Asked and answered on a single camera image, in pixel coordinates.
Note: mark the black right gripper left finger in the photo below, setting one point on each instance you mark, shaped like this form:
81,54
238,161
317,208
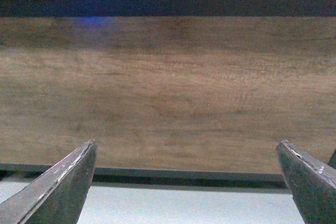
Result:
58,195

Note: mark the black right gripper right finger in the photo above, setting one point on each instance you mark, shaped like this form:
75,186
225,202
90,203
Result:
311,182

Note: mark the wooden shelf board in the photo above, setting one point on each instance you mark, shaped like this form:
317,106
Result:
188,93

